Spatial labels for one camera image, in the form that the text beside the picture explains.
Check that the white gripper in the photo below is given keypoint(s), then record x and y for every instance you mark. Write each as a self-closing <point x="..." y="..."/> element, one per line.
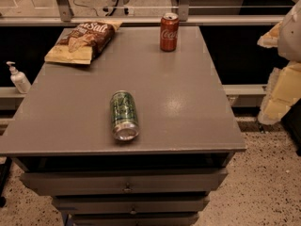
<point x="292" y="37"/>

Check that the red coke can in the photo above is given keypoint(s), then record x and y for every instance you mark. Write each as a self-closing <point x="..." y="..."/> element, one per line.
<point x="169" y="31"/>

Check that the green soda can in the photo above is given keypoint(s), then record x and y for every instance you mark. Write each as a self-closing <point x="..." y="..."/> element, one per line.
<point x="124" y="120"/>

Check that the top drawer knob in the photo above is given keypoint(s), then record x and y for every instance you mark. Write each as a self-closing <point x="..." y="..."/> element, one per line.
<point x="127" y="188"/>

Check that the drawer knob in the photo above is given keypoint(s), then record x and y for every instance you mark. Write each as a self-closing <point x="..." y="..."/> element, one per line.
<point x="127" y="188"/>
<point x="133" y="211"/>

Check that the brown chip bag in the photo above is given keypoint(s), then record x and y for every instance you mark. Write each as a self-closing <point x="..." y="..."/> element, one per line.
<point x="85" y="42"/>

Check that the grey drawer cabinet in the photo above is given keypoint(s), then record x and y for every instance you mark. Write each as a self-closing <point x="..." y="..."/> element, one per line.
<point x="138" y="138"/>

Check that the white pump bottle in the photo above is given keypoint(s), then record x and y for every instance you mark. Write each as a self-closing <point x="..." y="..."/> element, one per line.
<point x="18" y="78"/>

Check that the metal railing frame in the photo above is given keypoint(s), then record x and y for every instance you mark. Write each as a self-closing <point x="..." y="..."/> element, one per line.
<point x="133" y="12"/>

